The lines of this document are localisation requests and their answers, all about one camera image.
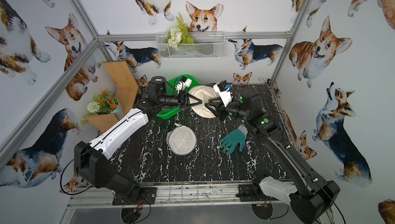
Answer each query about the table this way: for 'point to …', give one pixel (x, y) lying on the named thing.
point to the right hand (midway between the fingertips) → (212, 97)
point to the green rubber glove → (236, 137)
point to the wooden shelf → (121, 75)
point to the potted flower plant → (104, 104)
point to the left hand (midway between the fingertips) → (199, 99)
